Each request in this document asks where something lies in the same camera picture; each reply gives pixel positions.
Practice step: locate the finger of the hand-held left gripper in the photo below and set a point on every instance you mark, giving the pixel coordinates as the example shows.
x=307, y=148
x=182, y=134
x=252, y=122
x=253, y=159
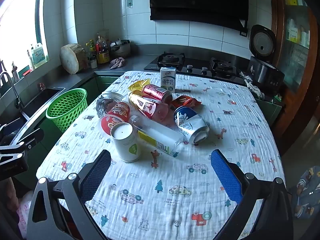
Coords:
x=32, y=136
x=3, y=128

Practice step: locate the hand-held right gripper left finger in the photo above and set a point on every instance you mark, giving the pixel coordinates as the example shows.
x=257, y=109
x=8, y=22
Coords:
x=96, y=177

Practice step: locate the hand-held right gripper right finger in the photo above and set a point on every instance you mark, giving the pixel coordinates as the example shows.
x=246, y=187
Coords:
x=225, y=177

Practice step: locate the green plastic basket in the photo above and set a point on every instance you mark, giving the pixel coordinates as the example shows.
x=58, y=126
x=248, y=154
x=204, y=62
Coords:
x=67, y=110

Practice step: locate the white paper tube can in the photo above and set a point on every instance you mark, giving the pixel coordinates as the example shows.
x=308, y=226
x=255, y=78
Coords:
x=126, y=145

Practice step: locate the red soda can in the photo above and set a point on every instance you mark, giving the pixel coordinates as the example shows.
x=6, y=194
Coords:
x=156, y=92

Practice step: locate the steel sink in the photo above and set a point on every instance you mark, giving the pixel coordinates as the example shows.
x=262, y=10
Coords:
x=40, y=100

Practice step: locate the steel faucet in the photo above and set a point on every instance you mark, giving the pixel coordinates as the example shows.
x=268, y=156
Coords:
x=13, y=90

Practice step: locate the pink patterned cloth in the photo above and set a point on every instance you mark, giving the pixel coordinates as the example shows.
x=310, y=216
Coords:
x=25, y=212

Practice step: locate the white printed tablecloth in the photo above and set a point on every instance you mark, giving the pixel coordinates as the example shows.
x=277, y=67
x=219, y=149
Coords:
x=175, y=180

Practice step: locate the small red sink object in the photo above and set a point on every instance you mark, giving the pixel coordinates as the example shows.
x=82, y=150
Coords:
x=41, y=87

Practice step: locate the blue and white drink can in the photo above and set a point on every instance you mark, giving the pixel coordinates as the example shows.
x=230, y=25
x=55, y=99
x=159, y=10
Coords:
x=187, y=122

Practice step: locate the red instant noodle cup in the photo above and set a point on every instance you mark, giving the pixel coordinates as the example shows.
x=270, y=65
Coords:
x=117, y=112

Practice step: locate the clear plastic bottle yellow label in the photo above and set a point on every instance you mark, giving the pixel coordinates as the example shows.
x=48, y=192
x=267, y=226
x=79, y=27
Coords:
x=160, y=137

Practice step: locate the detergent jug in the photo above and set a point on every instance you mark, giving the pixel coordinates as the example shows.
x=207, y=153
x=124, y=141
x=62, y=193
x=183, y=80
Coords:
x=40, y=55

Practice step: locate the blue printed cloth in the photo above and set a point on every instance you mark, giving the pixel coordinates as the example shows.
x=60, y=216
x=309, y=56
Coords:
x=306, y=192

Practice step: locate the orange snack packet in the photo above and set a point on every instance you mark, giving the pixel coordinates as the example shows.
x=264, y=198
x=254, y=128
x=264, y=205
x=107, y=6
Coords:
x=185, y=101

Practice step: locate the round wooden chopping block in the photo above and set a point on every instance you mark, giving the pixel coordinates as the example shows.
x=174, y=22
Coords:
x=70, y=58

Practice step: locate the pink drink plastic bottle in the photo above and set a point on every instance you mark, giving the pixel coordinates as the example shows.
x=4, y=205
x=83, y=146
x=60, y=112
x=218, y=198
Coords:
x=145, y=105

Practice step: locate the white crumpled cloth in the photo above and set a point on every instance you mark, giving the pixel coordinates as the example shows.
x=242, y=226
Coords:
x=255, y=88

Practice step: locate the small white jar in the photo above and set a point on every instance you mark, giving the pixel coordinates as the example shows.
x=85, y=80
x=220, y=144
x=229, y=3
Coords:
x=93, y=62

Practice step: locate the yellow snack packet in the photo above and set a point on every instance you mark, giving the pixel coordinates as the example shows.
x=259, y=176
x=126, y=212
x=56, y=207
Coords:
x=137, y=85

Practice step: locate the green glass bottle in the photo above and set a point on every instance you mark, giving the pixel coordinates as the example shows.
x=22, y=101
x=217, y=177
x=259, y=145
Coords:
x=92, y=46

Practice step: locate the black stove knob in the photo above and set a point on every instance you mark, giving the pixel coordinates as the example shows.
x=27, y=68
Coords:
x=204, y=70
x=190, y=67

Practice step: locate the window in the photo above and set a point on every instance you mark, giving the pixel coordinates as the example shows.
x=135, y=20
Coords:
x=17, y=17

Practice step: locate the pink grey rag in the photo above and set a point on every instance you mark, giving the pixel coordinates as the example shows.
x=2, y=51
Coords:
x=117, y=63

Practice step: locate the black rice cooker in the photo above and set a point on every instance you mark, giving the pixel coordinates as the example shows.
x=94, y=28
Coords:
x=265, y=72

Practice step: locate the white milk carton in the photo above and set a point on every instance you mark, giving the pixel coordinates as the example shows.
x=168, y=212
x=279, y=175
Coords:
x=167, y=80

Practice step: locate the black gas stove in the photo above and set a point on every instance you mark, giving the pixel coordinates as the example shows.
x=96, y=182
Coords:
x=195, y=65

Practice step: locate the steel cooking pot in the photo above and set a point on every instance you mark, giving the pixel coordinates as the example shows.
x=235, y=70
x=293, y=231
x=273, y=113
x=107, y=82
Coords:
x=121, y=48

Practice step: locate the wooden glass-door cabinet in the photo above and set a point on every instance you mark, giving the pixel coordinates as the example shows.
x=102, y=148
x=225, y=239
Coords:
x=280, y=30

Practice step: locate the black range hood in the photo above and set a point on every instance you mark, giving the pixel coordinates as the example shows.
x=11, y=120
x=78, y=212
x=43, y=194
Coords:
x=200, y=0

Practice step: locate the white wall hook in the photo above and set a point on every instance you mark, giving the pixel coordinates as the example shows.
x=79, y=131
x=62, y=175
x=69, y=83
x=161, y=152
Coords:
x=129, y=1

